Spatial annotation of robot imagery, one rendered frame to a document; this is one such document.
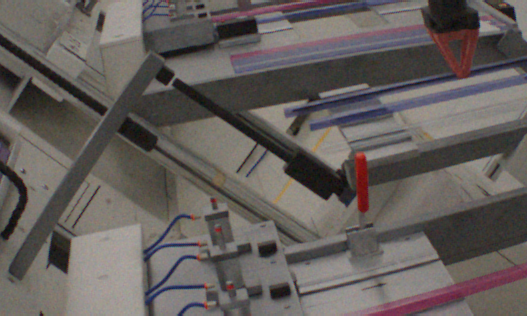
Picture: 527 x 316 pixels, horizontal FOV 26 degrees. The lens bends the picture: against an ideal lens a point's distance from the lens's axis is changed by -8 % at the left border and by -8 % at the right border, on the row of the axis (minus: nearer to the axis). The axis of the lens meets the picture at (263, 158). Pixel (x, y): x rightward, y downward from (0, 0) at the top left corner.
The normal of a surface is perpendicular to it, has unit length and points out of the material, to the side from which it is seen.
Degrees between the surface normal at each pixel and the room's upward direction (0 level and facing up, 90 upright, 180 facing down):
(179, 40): 90
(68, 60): 90
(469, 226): 90
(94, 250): 43
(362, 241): 90
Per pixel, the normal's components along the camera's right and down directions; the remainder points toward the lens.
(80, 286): -0.20, -0.93
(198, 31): 0.10, 0.28
